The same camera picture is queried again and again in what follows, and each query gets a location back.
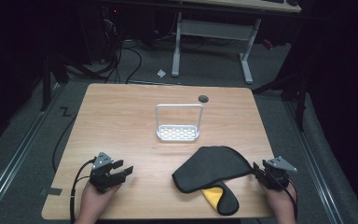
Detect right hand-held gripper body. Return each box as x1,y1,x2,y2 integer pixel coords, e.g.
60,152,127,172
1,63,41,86
261,155,298,191

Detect black metal stand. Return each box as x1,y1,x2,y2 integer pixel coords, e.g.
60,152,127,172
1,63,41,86
39,51,107,113
251,69,310,132

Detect black floor cables bundle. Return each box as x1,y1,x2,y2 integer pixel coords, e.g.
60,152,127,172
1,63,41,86
101,18,144,85

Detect white-framed desk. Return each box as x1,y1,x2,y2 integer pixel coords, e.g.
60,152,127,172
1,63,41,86
170,0,303,85

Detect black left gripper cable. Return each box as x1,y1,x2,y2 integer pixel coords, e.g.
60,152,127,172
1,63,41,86
69,157,97,224

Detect thin black floor cable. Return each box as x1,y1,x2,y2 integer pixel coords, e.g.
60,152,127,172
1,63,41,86
51,114,78,174

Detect metal floor rail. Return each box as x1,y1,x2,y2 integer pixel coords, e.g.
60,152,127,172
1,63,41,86
0,83,65,217
282,100,345,224

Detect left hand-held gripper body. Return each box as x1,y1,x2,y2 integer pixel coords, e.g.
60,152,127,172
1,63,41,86
89,151,123,194

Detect white hanging rack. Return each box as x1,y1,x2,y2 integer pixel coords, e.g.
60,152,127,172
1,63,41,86
155,103,205,143

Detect person's right hand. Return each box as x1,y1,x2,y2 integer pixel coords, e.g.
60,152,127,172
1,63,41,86
259,181,298,219

